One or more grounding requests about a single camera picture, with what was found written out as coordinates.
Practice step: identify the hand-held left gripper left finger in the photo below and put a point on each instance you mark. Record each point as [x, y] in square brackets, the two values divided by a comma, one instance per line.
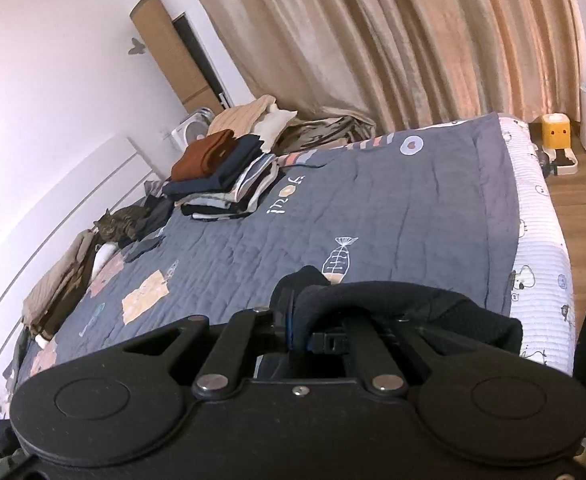
[243, 342]

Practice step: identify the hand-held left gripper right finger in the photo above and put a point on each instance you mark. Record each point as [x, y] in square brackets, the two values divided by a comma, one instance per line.
[368, 350]

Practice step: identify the black sweatshirt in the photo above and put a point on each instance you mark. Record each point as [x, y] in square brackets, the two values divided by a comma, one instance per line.
[398, 300]

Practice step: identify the stack of folded clothes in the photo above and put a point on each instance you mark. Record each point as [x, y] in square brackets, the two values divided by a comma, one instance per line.
[223, 180]

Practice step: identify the grey printed quilt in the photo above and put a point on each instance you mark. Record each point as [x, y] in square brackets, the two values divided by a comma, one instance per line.
[373, 210]

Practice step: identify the dark grey folded cloth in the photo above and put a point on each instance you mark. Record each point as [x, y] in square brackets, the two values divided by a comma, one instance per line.
[153, 220]

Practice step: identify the white pillow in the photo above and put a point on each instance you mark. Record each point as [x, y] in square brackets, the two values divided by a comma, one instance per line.
[104, 255]

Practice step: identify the tabby cat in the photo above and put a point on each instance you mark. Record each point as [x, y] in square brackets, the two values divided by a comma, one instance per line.
[118, 225]

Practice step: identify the folded khaki bedding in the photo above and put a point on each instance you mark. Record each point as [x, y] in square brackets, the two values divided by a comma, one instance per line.
[58, 280]

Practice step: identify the white box fan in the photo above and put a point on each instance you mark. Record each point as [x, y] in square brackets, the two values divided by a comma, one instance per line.
[193, 127]

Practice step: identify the white headboard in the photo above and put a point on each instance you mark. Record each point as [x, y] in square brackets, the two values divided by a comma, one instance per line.
[73, 195]

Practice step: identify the yellow pet feeder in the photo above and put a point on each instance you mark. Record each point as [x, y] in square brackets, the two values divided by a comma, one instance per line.
[557, 132]

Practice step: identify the beige curtain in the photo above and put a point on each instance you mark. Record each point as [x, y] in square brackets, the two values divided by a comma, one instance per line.
[373, 35]

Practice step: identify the grey butterfly wall sticker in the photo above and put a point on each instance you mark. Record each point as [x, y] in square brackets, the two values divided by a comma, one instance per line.
[136, 46]

